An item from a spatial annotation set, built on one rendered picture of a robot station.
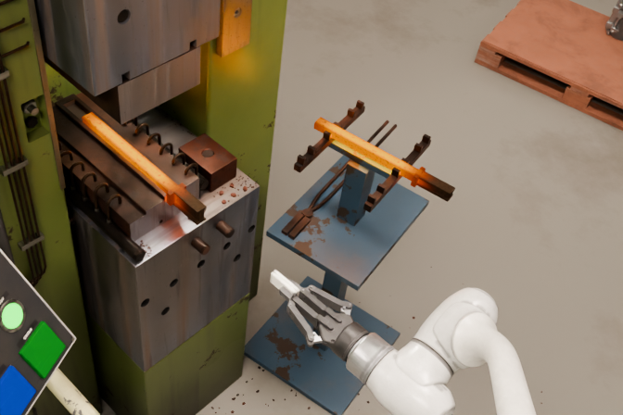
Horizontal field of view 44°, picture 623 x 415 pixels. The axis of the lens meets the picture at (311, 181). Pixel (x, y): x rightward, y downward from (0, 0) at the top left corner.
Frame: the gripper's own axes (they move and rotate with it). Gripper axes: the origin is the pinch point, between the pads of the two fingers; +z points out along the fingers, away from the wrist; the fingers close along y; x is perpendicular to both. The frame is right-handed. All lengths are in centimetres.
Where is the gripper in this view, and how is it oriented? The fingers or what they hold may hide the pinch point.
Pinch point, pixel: (285, 285)
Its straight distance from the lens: 160.0
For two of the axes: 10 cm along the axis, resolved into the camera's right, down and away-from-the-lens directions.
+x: 1.1, -6.9, -7.1
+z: -7.2, -5.5, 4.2
